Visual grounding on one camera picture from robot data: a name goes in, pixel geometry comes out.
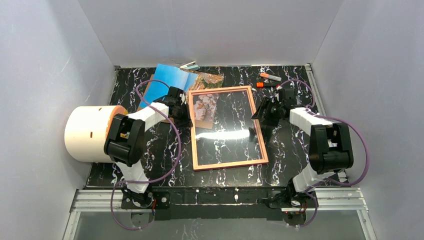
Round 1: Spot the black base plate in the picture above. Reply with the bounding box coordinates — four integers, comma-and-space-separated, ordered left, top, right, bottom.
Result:
120, 186, 317, 223

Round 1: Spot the orange grey marker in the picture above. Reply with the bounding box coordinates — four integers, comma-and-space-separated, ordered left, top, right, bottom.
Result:
259, 72, 282, 82

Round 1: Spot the orange black marker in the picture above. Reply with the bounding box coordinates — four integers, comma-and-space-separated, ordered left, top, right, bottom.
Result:
256, 82, 279, 88

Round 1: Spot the light blue stapler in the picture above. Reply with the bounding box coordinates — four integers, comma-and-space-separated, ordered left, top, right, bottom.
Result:
179, 61, 200, 71

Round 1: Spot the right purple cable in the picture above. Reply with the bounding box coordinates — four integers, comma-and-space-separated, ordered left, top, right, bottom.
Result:
276, 79, 370, 229

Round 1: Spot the pink picture frame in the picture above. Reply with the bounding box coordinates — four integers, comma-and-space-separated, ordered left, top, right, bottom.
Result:
187, 85, 270, 172

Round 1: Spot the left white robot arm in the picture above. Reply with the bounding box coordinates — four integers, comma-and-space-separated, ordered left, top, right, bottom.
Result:
103, 86, 192, 194

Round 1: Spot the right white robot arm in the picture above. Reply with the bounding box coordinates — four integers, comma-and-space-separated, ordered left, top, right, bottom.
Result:
251, 89, 354, 208

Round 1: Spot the brown cardboard backing board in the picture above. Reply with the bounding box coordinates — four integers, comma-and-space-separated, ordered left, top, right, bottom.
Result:
137, 82, 213, 129

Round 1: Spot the white cylinder container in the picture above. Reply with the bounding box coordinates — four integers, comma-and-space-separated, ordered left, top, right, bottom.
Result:
64, 105, 128, 163

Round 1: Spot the landscape photo print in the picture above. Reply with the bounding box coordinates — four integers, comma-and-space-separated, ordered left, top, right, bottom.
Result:
138, 63, 225, 123

